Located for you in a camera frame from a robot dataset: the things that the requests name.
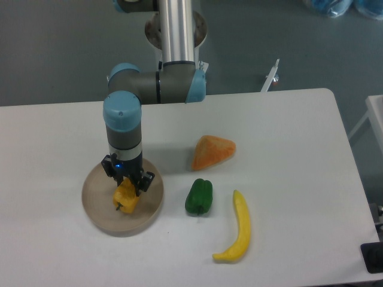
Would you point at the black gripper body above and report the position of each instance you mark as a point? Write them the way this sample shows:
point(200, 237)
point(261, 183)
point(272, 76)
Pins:
point(130, 168)

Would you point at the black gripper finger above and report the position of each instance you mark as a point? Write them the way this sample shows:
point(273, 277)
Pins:
point(107, 165)
point(142, 181)

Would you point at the yellow bell pepper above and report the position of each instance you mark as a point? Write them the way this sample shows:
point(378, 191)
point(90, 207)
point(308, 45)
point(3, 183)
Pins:
point(125, 198)

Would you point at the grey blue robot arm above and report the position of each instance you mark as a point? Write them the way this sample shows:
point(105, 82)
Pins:
point(178, 81)

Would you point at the beige round plate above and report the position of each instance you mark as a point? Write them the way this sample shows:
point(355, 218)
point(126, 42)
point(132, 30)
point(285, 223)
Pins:
point(97, 200)

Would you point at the green bell pepper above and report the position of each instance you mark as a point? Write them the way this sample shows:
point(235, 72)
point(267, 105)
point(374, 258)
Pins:
point(200, 197)

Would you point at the orange triangular bread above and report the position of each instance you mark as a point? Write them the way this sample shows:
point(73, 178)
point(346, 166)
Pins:
point(211, 150)

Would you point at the yellow banana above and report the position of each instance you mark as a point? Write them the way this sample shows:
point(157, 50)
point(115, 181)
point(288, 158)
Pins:
point(240, 246)

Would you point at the black device at edge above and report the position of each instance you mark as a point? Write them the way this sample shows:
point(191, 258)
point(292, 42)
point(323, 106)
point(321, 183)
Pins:
point(372, 255)

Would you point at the white side table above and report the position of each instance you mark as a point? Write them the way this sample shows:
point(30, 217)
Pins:
point(373, 116)

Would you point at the blue plastic bag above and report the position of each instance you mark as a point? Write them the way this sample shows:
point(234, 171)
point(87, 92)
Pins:
point(328, 8)
point(371, 9)

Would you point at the white pedestal foot bracket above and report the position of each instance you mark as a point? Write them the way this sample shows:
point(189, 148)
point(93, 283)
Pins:
point(271, 78)

